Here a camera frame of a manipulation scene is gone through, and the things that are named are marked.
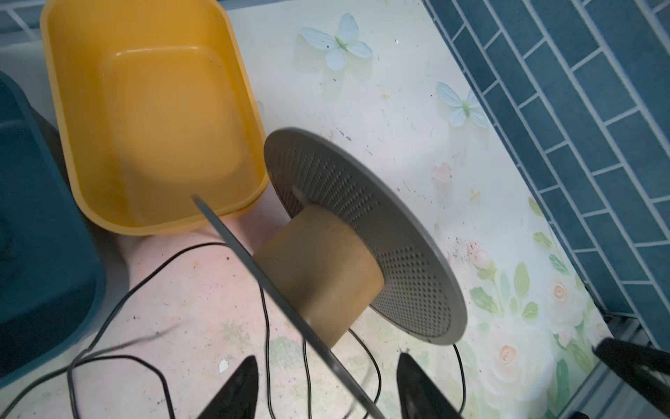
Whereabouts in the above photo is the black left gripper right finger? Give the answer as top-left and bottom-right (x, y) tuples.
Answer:
(396, 353), (462, 419)

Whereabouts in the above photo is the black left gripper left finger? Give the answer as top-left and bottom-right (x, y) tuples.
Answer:
(197, 355), (259, 419)

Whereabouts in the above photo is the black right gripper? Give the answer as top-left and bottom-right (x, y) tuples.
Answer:
(593, 338), (669, 417)

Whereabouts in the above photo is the black thin cable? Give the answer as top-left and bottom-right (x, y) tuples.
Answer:
(0, 242), (468, 419)

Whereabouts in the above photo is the grey perforated cable spool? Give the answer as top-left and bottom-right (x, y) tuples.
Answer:
(195, 127), (468, 418)

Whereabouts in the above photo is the dark teal plastic bin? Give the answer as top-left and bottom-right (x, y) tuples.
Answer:
(1, 73), (106, 386)

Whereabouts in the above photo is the yellow plastic bin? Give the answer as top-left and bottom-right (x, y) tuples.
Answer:
(40, 1), (269, 236)

